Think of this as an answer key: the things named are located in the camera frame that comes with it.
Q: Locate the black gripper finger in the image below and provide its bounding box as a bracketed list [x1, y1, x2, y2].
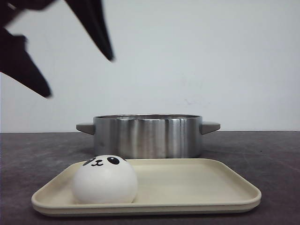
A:
[66, 0, 114, 61]

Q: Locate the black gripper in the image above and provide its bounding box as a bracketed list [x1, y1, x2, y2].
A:
[0, 0, 55, 98]

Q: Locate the cream rectangular tray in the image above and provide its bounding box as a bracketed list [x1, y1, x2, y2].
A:
[31, 158, 262, 217]

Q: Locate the panda bun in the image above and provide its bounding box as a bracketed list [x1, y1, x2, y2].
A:
[71, 155, 138, 204]

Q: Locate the stainless steel steamer pot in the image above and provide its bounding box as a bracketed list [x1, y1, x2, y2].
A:
[76, 114, 220, 159]

